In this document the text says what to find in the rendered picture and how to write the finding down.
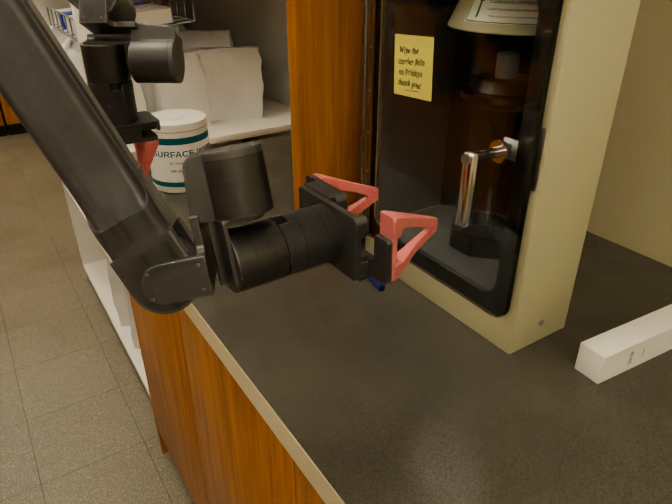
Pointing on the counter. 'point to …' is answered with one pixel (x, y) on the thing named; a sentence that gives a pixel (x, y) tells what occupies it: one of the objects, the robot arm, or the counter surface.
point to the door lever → (474, 178)
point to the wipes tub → (177, 146)
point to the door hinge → (363, 83)
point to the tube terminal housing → (556, 178)
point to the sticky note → (413, 66)
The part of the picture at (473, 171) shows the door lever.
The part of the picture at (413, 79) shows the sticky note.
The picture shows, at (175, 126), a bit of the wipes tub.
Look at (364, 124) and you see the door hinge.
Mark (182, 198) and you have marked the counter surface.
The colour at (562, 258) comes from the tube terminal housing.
